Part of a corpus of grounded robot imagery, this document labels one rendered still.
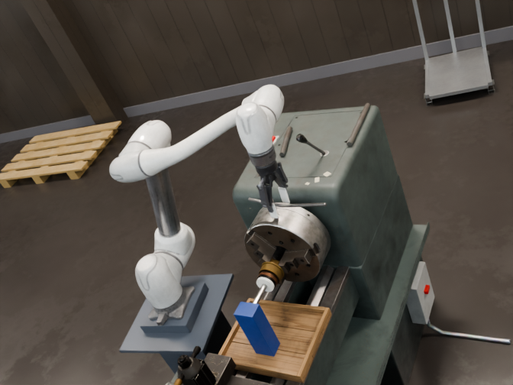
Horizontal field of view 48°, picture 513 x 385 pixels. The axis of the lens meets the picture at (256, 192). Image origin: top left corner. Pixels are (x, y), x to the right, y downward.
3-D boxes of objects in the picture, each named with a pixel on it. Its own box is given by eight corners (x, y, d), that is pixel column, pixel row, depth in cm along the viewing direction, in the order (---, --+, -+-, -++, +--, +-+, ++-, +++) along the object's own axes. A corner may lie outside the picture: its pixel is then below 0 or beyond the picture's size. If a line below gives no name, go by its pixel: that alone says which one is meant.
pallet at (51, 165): (127, 127, 649) (123, 118, 642) (90, 177, 584) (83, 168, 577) (38, 143, 707) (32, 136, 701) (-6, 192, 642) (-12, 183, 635)
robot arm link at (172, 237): (153, 273, 271) (172, 240, 287) (185, 279, 267) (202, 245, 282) (116, 140, 221) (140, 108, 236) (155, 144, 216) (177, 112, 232)
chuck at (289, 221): (265, 260, 244) (243, 205, 225) (334, 270, 229) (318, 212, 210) (256, 276, 238) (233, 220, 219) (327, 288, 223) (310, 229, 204)
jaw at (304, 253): (287, 244, 220) (314, 241, 213) (293, 253, 222) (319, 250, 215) (276, 265, 213) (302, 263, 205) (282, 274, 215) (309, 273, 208)
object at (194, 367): (185, 357, 192) (182, 351, 191) (204, 360, 188) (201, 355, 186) (173, 377, 187) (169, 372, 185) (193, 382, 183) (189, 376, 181)
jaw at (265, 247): (275, 247, 225) (250, 228, 224) (280, 241, 221) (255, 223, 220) (262, 267, 218) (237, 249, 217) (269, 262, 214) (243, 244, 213)
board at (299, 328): (252, 304, 237) (248, 297, 235) (332, 314, 217) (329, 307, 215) (218, 366, 218) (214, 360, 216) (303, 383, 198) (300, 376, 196)
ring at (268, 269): (261, 255, 218) (250, 273, 212) (282, 257, 213) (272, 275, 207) (269, 272, 223) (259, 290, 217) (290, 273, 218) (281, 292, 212)
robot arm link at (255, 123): (270, 155, 187) (280, 131, 196) (257, 114, 178) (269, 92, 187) (240, 156, 191) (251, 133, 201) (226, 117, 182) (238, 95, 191)
